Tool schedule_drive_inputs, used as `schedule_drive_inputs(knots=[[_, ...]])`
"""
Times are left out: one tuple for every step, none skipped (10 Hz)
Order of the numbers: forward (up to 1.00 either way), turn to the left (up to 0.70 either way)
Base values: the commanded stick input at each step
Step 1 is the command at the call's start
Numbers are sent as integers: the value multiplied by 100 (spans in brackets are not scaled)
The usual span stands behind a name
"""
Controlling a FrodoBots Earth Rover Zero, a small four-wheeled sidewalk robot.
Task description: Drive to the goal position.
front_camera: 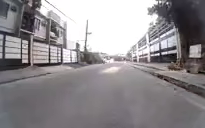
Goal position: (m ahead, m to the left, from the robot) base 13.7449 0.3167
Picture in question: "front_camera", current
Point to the utility pole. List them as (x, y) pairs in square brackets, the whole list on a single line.
[(86, 36)]

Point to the grey asphalt road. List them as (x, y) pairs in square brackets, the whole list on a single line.
[(100, 100)]

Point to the long white building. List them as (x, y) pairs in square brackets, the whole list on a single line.
[(158, 43)]

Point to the grey concrete pavement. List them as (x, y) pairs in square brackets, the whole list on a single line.
[(20, 73), (186, 77)]

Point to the multi-storey house building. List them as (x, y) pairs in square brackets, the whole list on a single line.
[(26, 23)]

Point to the white sign board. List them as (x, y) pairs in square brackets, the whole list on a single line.
[(195, 51)]

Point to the large dark tree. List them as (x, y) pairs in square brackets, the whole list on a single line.
[(186, 23)]

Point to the white panelled fence wall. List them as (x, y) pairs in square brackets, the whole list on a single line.
[(40, 52)]

